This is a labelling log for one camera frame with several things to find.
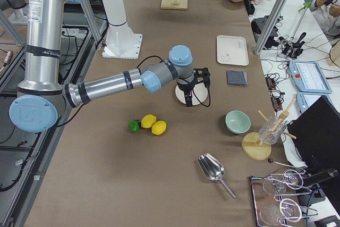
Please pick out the metal ice scoop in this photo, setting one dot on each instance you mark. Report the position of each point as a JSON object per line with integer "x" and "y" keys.
{"x": 214, "y": 170}

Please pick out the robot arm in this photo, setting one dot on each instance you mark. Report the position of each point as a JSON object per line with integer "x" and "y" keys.
{"x": 41, "y": 100}
{"x": 16, "y": 11}

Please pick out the aluminium frame post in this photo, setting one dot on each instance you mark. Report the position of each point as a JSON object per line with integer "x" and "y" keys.
{"x": 271, "y": 21}

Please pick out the yellow lemon upper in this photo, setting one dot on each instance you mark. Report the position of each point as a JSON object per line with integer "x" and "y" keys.
{"x": 159, "y": 127}

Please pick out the yellow lemon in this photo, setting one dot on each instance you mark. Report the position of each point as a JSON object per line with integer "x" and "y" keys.
{"x": 148, "y": 120}
{"x": 159, "y": 127}

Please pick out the yellow lemon lower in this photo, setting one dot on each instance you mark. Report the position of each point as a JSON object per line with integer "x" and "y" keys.
{"x": 148, "y": 120}

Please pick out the crystal glass on stand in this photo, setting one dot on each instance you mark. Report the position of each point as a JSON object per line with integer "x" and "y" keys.
{"x": 271, "y": 131}

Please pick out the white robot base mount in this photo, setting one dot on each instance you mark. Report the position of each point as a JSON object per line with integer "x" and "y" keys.
{"x": 121, "y": 41}

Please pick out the cream round plate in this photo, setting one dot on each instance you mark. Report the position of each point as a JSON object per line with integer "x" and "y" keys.
{"x": 200, "y": 94}

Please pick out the blue teach pendant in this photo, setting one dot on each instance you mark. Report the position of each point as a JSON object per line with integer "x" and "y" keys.
{"x": 305, "y": 100}
{"x": 308, "y": 77}

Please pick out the folded grey cloth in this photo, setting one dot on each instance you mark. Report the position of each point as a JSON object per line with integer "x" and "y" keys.
{"x": 236, "y": 78}

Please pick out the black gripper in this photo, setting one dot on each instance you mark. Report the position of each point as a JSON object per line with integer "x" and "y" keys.
{"x": 185, "y": 87}

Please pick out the blue teach pendant lower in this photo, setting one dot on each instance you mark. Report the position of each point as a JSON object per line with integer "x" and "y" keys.
{"x": 305, "y": 100}

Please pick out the mint green bowl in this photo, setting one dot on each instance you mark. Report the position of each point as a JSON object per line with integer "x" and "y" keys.
{"x": 237, "y": 122}

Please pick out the cream rabbit serving tray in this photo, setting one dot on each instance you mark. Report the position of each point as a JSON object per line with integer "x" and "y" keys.
{"x": 232, "y": 50}

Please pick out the wooden cup stand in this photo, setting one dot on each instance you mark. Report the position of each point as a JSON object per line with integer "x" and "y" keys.
{"x": 258, "y": 150}

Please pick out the blue teach pendant upper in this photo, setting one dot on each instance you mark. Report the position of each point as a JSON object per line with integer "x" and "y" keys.
{"x": 308, "y": 77}

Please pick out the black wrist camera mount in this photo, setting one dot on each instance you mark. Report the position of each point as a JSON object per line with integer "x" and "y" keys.
{"x": 202, "y": 76}

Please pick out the black monitor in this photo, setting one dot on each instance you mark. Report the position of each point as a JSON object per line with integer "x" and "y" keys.
{"x": 317, "y": 135}

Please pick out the green lime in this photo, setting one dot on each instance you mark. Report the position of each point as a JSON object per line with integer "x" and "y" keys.
{"x": 134, "y": 126}

